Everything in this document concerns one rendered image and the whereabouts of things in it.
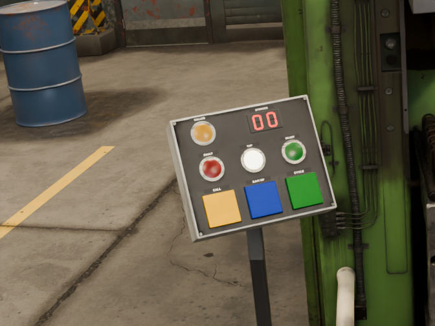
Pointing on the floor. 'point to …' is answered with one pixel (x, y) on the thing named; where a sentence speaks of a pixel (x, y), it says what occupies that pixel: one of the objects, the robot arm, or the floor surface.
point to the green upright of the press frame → (320, 85)
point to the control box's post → (259, 276)
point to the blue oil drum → (41, 63)
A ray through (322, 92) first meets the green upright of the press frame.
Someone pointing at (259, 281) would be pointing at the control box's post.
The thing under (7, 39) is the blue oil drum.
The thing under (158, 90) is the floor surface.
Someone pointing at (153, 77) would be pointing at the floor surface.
